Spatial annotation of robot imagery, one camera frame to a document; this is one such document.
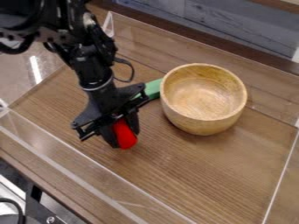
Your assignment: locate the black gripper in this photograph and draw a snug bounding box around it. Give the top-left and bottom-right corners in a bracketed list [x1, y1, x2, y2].
[71, 80, 148, 149]

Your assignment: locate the red plush strawberry toy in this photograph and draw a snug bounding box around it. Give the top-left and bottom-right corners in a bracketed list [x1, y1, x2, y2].
[112, 118, 138, 150]

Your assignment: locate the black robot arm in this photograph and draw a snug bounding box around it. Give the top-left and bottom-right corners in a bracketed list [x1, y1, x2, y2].
[0, 0, 148, 149]

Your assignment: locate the green foam block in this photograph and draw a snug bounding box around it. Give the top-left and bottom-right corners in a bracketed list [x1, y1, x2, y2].
[132, 79, 163, 101]

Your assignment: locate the wooden bowl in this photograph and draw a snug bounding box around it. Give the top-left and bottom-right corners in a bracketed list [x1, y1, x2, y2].
[160, 63, 248, 136]

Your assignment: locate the clear acrylic corner bracket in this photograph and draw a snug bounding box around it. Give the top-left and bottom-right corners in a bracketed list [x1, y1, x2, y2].
[102, 11, 115, 38]

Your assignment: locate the black metal table bracket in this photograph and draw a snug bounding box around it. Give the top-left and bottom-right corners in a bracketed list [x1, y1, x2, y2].
[24, 185, 67, 224]

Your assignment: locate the black cable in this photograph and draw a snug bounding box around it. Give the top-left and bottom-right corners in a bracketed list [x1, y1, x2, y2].
[0, 197, 26, 224]

